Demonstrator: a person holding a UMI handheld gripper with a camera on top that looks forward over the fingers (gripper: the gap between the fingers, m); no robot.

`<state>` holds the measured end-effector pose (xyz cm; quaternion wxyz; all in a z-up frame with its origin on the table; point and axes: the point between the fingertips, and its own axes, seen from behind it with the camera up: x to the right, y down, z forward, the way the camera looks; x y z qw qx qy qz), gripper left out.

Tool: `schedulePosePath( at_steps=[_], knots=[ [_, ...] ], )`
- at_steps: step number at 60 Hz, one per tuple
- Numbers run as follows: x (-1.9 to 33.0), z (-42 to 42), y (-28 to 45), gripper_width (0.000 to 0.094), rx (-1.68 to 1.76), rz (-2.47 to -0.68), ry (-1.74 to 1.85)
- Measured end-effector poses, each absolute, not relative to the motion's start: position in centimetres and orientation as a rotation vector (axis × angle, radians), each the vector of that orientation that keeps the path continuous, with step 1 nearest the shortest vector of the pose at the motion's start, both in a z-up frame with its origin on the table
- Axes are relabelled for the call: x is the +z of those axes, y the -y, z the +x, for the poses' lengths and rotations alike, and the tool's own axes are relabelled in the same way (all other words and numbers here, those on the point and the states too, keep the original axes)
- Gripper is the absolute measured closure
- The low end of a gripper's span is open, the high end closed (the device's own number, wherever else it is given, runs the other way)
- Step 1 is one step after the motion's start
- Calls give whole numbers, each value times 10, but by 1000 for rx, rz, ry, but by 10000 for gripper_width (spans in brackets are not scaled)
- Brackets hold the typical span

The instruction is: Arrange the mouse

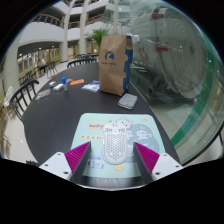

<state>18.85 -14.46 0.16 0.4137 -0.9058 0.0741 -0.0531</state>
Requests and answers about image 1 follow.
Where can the large white cylindrical exhibit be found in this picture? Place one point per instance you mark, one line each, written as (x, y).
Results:
(166, 50)

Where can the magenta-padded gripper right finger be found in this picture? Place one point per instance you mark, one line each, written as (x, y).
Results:
(156, 163)

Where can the black chair behind table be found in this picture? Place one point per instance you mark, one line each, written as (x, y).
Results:
(81, 61)

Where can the group of black chairs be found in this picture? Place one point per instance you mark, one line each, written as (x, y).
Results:
(40, 73)

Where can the white lattice chair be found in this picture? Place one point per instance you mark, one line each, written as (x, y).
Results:
(8, 96)

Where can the pale green cartoon mouse pad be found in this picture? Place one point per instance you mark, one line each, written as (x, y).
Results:
(93, 133)

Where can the clear plastic snack packet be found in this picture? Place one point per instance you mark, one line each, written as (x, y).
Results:
(42, 94)

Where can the brown paper bag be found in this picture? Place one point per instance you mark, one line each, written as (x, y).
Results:
(113, 66)

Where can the black spindle-back chair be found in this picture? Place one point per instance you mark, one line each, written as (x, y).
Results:
(23, 98)

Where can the small white oblong item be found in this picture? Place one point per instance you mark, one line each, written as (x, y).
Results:
(58, 87)

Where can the small blue-capped bottle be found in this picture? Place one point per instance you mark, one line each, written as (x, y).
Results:
(64, 84)

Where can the orange flat card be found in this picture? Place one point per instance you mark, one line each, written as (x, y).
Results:
(77, 82)

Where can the white honeycomb computer mouse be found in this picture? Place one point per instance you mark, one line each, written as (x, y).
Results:
(115, 145)

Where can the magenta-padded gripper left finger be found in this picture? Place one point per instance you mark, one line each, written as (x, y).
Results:
(68, 163)

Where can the small pink round item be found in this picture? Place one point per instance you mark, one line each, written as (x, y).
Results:
(69, 80)

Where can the person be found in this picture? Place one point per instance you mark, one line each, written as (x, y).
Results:
(41, 64)

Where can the small white box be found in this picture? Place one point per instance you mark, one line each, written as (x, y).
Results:
(53, 84)

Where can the green potted palm plant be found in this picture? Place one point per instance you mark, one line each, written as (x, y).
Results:
(98, 35)

